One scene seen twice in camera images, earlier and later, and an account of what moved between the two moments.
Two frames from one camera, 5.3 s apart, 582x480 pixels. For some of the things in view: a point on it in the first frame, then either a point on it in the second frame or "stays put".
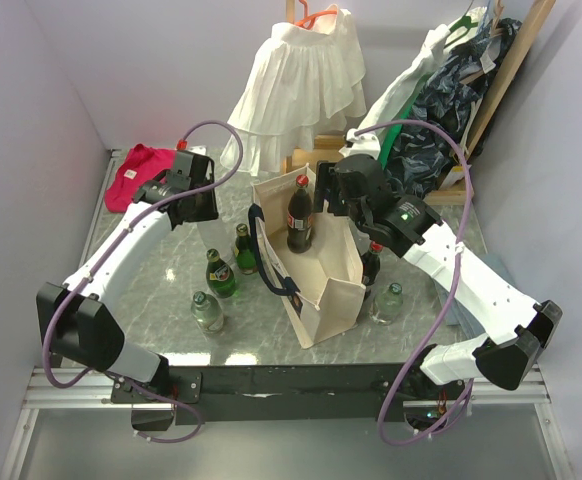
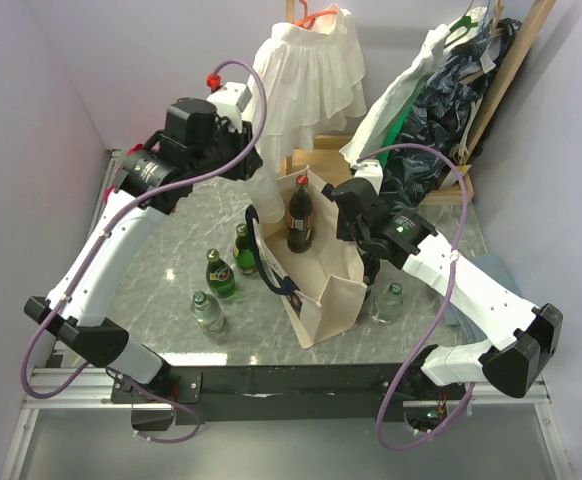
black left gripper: (209, 212) -> (240, 138)
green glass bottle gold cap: (245, 254) stays put
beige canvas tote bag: (327, 282) stays put
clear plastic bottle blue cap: (217, 235) -> (266, 196)
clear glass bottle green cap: (388, 305) stays put
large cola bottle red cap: (300, 217) stays put
